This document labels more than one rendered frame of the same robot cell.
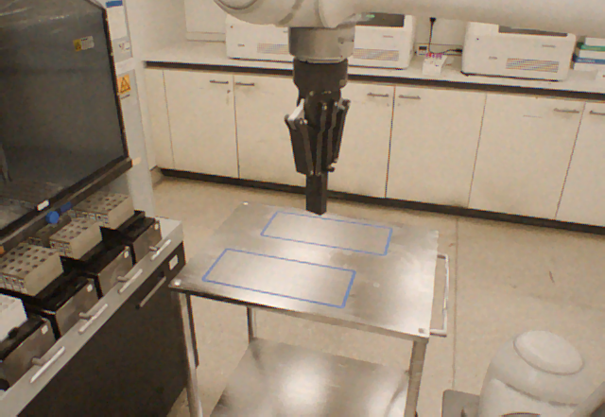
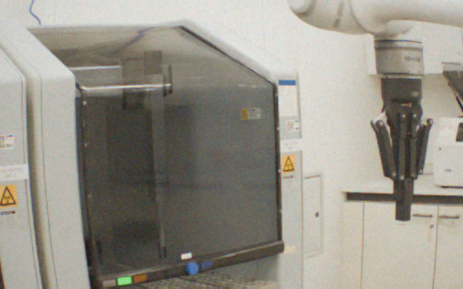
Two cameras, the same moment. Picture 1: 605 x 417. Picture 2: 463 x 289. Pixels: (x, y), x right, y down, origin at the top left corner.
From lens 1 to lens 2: 63 cm
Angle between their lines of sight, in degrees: 36
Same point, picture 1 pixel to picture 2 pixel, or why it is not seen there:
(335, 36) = (401, 55)
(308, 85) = (388, 95)
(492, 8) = (455, 15)
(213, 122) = (410, 265)
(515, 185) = not seen: outside the picture
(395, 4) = (397, 11)
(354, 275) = not seen: outside the picture
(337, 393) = not seen: outside the picture
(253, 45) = (460, 170)
